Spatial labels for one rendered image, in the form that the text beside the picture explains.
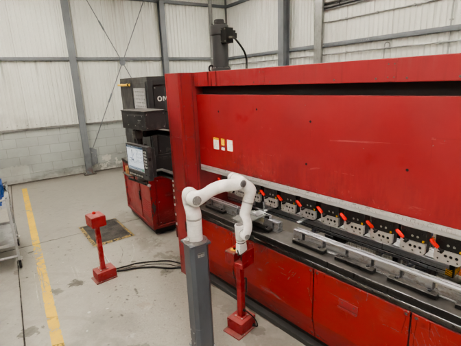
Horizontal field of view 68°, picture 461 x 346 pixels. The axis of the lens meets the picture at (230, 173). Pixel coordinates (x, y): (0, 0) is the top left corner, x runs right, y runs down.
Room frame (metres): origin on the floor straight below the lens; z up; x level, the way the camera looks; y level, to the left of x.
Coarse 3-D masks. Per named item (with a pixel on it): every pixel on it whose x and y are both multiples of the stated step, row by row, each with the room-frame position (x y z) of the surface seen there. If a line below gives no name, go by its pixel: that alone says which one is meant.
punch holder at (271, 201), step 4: (264, 188) 2.93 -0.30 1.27; (268, 188) 2.89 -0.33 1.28; (264, 192) 2.93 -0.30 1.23; (268, 192) 2.89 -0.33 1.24; (272, 192) 2.85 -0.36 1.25; (276, 192) 2.82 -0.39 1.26; (280, 192) 2.84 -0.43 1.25; (268, 196) 2.89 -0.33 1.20; (272, 196) 2.85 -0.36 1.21; (276, 196) 2.82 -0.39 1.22; (264, 200) 2.93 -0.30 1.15; (268, 200) 2.89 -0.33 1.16; (272, 200) 2.85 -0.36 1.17; (276, 200) 2.82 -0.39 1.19; (268, 204) 2.89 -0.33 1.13; (272, 204) 2.85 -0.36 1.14; (276, 204) 2.82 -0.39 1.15; (280, 204) 2.85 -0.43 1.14
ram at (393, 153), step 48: (240, 96) 3.14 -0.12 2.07; (288, 96) 2.73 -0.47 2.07; (336, 96) 2.41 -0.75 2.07; (384, 96) 2.15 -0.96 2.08; (432, 96) 1.95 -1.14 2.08; (240, 144) 3.16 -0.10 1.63; (288, 144) 2.72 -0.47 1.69; (336, 144) 2.40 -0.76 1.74; (384, 144) 2.14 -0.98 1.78; (432, 144) 1.93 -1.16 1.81; (288, 192) 2.72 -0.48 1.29; (336, 192) 2.38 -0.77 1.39; (384, 192) 2.12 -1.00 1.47; (432, 192) 1.90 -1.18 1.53
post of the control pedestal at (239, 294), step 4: (236, 268) 2.71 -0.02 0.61; (236, 272) 2.71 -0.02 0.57; (240, 272) 2.68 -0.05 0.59; (236, 276) 2.71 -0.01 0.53; (240, 276) 2.68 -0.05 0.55; (240, 280) 2.68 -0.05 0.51; (240, 284) 2.68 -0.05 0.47; (240, 288) 2.68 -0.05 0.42; (244, 288) 2.71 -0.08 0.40; (240, 292) 2.68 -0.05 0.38; (244, 292) 2.71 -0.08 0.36; (240, 296) 2.68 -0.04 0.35; (244, 296) 2.71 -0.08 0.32; (240, 300) 2.68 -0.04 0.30; (244, 300) 2.71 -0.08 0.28; (240, 304) 2.68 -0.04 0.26; (244, 304) 2.71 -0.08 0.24; (240, 308) 2.69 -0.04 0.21; (240, 312) 2.69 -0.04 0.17; (244, 312) 2.70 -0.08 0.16
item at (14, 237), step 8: (8, 192) 4.67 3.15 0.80; (0, 200) 3.90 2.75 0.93; (8, 200) 4.09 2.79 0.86; (0, 208) 3.89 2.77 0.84; (8, 208) 3.93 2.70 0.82; (8, 216) 3.92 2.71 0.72; (0, 224) 4.60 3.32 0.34; (8, 224) 4.61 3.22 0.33; (0, 232) 4.36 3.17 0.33; (8, 232) 4.35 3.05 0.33; (16, 232) 4.67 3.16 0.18; (0, 240) 4.09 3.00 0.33; (8, 240) 4.08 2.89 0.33; (16, 240) 3.95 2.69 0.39; (0, 248) 3.84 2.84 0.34; (16, 248) 3.93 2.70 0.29; (16, 256) 3.92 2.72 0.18
